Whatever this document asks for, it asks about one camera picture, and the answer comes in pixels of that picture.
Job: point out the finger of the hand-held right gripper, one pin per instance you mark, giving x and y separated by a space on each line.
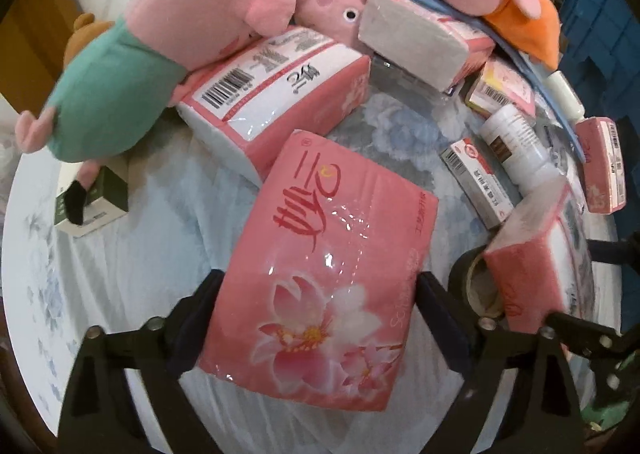
585 326
615 251

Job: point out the blue plastic crate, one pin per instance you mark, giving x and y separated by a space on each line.
600 34

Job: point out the orange wooden panel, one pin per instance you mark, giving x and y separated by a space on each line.
35 9

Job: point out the pink white medicine box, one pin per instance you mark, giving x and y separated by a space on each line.
500 89

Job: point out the pig plush teal dress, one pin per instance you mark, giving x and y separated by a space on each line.
115 84

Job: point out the pig plush orange dress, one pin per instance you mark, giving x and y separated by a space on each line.
520 19

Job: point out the small white bottle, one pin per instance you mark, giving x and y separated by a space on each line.
565 95

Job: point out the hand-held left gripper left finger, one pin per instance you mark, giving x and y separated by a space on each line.
195 324

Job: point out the black tape roll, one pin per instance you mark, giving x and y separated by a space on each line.
462 266

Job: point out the pink tissue pack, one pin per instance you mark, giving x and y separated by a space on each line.
325 284
530 259
602 164
410 34
280 99

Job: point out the brown bear plush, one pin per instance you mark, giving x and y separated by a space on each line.
87 32

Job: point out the white red striped medicine box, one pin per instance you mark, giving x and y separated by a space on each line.
475 179

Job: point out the white bottle orange label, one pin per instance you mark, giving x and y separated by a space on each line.
515 144

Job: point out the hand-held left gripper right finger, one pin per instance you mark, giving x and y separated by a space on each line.
445 334

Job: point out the green plastic bag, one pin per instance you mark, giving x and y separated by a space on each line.
620 404

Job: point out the white dark green box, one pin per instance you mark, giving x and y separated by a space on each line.
107 189

